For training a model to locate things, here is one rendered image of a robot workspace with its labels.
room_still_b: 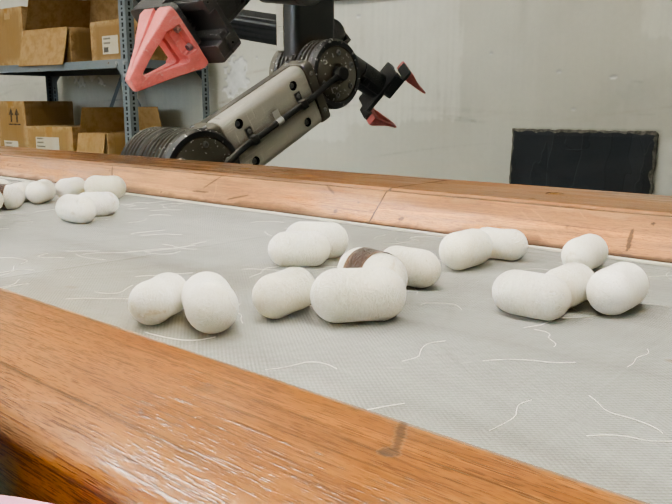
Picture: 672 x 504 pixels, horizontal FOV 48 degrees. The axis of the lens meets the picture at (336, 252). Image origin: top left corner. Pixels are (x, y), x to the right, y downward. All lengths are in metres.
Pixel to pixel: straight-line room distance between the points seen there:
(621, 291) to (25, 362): 0.22
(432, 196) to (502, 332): 0.25
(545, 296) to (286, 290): 0.10
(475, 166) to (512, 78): 0.31
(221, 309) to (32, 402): 0.12
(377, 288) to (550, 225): 0.21
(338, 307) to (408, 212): 0.25
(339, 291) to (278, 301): 0.03
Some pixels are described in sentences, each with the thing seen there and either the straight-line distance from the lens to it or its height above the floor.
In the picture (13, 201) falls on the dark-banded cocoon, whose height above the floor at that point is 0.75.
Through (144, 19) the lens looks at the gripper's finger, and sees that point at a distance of 0.77.
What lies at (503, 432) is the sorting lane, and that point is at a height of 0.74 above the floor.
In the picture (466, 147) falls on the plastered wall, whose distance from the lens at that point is 2.61.
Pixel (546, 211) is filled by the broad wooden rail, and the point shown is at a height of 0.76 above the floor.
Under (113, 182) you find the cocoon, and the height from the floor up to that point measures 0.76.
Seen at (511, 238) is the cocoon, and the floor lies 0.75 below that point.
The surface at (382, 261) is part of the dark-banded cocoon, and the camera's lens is 0.32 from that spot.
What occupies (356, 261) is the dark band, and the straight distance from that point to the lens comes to 0.33.
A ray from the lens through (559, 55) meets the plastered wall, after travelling 2.49.
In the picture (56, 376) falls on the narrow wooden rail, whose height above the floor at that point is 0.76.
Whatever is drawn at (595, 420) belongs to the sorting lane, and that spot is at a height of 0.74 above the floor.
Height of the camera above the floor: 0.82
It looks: 11 degrees down
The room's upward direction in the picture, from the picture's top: straight up
